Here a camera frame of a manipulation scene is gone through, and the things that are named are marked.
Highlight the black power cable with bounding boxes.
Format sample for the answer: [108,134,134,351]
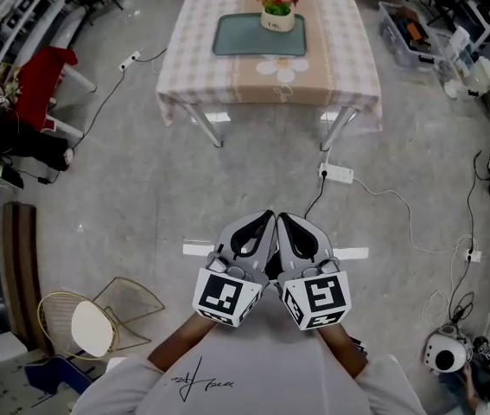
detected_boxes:
[303,173,328,220]
[71,67,127,153]

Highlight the pink checked tablecloth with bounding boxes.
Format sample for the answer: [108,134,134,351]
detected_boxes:
[155,0,385,132]

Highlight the white round robot head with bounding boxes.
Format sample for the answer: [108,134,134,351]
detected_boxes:
[424,324,474,374]

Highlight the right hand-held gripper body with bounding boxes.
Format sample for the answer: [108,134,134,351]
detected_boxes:
[277,255,353,331]

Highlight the green plastic tray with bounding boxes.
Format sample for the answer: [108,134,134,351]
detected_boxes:
[212,13,309,58]

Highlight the white metal table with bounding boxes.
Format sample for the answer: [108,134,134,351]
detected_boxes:
[181,101,360,153]

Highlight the red cloth covered table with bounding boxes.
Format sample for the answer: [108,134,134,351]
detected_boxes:
[10,46,99,140]

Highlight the small flower bunch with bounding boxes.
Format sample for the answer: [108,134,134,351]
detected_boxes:
[3,79,23,101]

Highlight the white power cable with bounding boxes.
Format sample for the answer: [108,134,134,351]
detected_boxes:
[351,175,473,254]

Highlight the flower pot with colourful flowers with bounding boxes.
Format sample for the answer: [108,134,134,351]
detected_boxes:
[253,0,302,34]

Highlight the person's white shirt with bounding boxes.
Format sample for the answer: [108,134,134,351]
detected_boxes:
[70,324,428,415]

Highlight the person's right forearm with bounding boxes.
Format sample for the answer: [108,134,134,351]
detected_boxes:
[315,324,369,380]

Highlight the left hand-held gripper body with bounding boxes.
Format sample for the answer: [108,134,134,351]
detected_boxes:
[190,251,270,329]

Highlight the clear plastic storage bin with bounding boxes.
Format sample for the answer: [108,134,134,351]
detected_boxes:
[377,1,448,73]

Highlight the person's left forearm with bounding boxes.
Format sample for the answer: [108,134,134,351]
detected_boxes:
[147,313,219,374]

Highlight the white printed mat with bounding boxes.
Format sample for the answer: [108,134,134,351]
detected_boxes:
[0,356,81,415]

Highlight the person's black trousers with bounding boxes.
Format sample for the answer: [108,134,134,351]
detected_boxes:
[264,248,290,293]

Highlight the gold wire chair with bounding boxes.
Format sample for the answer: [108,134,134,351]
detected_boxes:
[36,276,166,361]

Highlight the brown wooden board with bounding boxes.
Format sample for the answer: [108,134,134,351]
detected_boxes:
[1,201,54,356]

